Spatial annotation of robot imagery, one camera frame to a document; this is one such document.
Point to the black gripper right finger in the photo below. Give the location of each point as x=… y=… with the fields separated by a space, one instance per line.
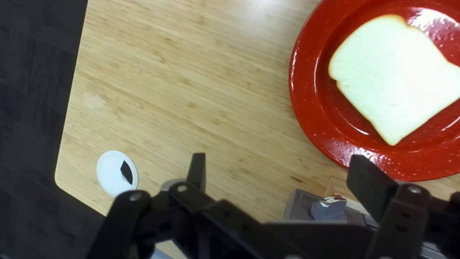
x=400 y=216

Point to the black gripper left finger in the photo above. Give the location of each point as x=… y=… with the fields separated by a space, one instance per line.
x=130 y=220

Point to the white table grommet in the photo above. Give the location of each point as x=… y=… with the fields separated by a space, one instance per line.
x=109 y=173

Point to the red plate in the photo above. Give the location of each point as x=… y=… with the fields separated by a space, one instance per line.
x=317 y=109

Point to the white bread slice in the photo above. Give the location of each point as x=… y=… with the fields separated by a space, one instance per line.
x=393 y=76

